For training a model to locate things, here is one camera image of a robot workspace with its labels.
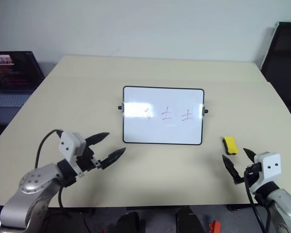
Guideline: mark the dark rounded shape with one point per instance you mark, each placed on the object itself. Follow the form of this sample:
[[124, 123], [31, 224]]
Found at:
[[189, 221]]

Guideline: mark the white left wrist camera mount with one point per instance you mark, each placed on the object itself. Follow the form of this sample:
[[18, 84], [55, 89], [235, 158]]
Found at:
[[68, 145]]

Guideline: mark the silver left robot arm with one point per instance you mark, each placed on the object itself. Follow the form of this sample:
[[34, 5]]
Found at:
[[34, 182]]

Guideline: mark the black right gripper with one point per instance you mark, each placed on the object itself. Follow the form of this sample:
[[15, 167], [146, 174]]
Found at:
[[253, 173]]

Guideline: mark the small red object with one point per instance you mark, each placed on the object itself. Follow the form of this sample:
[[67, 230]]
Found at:
[[214, 227]]

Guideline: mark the yellow and black eraser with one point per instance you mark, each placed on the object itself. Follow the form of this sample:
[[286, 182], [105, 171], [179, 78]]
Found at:
[[231, 145]]

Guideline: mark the small black-framed whiteboard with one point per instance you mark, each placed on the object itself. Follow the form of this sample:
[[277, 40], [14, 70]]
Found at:
[[160, 102]]

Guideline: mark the open laptop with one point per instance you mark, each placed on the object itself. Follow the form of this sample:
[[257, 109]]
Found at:
[[12, 72]]

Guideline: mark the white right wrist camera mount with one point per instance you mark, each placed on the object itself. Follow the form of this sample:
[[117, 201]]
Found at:
[[269, 165]]

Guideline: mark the black chair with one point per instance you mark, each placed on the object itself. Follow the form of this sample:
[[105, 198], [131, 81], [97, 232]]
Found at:
[[283, 60]]

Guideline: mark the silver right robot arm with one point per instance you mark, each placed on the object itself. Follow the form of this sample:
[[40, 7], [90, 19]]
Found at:
[[286, 204]]

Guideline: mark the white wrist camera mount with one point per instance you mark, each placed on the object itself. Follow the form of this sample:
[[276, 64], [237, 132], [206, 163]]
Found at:
[[68, 145], [269, 165]]

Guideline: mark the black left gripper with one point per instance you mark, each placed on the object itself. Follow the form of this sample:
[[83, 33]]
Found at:
[[86, 162]]

